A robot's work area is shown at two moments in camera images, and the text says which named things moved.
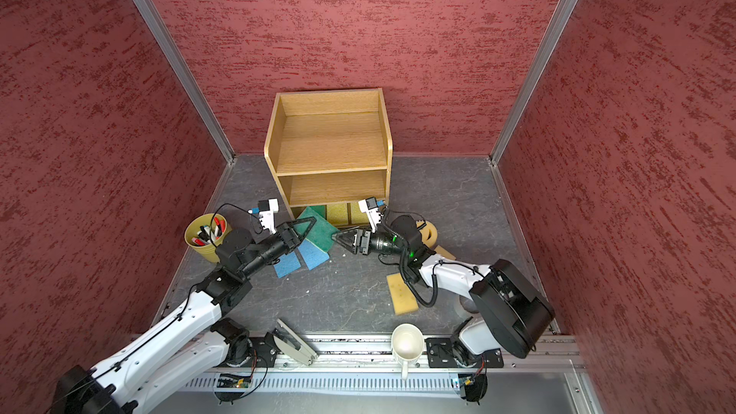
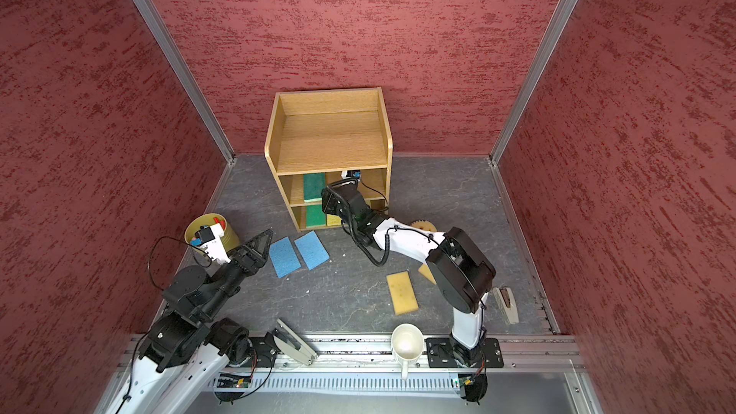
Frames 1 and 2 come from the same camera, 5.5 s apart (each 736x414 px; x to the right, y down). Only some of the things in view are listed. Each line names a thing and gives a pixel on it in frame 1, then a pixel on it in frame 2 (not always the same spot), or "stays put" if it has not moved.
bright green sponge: (320, 210) stays put
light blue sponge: (312, 255) stays put
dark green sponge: (321, 233) -> (313, 183)
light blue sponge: (287, 264) stays put
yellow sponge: (337, 214) stays put
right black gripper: (363, 240) -> (330, 203)
